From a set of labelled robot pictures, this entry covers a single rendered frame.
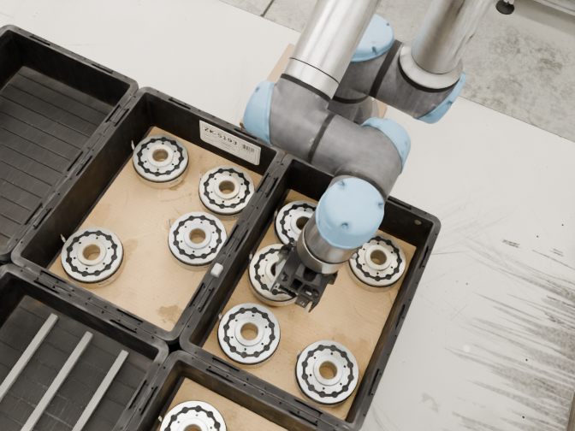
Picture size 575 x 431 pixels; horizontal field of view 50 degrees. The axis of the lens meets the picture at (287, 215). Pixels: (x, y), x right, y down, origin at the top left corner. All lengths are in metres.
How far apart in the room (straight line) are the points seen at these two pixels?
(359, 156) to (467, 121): 0.77
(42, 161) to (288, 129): 0.59
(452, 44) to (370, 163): 0.35
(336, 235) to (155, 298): 0.45
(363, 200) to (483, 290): 0.64
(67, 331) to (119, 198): 0.26
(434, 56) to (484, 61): 1.61
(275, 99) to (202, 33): 0.79
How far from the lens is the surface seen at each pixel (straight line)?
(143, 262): 1.10
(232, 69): 1.50
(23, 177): 1.23
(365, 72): 1.17
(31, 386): 1.08
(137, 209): 1.15
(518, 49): 2.80
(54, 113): 1.30
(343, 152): 0.78
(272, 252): 1.05
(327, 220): 0.72
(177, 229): 1.09
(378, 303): 1.10
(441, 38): 1.05
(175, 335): 0.95
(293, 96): 0.80
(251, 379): 0.93
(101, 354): 1.06
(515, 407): 1.28
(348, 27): 0.82
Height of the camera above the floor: 1.84
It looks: 62 degrees down
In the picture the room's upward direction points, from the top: 11 degrees clockwise
